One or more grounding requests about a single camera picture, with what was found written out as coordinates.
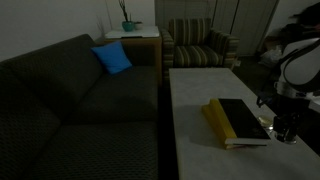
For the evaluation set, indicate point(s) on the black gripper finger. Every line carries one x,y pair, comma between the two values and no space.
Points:
294,130
279,128

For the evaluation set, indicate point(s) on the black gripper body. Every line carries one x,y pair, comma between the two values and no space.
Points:
291,106

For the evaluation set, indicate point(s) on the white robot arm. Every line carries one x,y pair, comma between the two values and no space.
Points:
300,70

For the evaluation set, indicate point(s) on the small glass bowl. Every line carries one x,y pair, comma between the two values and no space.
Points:
265,121

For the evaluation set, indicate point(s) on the white plastic bag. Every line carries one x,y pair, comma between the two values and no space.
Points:
271,56

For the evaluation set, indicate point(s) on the striped armchair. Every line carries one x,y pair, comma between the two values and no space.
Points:
193,50

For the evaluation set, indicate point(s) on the wooden side table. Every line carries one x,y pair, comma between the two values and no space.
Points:
143,50

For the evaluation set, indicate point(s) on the white tray board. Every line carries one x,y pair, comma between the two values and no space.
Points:
140,32

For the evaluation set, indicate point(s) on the small white pot with stems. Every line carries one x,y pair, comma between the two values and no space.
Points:
138,25

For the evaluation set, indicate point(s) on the blue cushion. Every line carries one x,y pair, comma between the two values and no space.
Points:
111,57

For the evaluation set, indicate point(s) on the teal pot with plant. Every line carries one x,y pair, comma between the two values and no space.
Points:
128,26

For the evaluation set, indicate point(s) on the dark grey fabric sofa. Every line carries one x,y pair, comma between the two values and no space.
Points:
83,110

